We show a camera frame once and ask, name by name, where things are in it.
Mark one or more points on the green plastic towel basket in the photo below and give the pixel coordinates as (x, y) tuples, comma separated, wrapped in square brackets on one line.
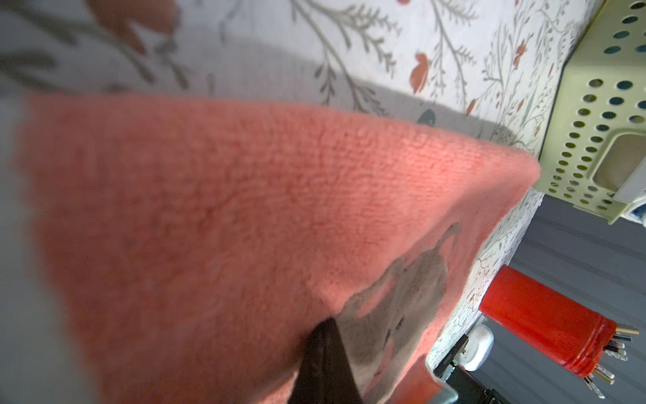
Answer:
[(593, 155)]

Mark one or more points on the pink towel with teal border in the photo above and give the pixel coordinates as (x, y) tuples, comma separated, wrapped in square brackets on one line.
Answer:
[(191, 245)]

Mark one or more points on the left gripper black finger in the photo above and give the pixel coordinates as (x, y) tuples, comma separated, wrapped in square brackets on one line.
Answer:
[(325, 375)]

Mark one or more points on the red pen cup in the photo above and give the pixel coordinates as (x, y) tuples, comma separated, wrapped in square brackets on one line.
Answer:
[(570, 334)]

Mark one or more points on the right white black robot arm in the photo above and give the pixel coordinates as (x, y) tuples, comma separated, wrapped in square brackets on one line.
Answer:
[(458, 366)]

